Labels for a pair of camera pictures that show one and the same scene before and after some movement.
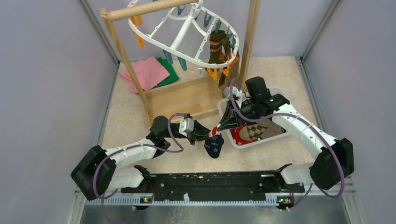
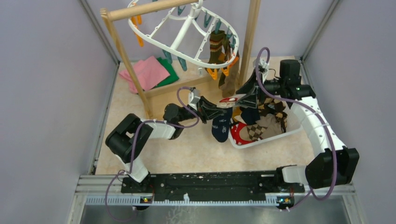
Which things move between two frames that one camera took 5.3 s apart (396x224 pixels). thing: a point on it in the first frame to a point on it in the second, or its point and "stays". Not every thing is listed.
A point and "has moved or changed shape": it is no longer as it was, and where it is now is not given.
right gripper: [229, 119] to [249, 88]
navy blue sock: [213, 145] has moved or changed shape
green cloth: [168, 67] stays
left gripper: [200, 133] to [211, 110]
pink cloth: [149, 73] stays
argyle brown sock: [252, 132] stays
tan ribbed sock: [222, 79] to [228, 88]
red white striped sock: [235, 132] stays
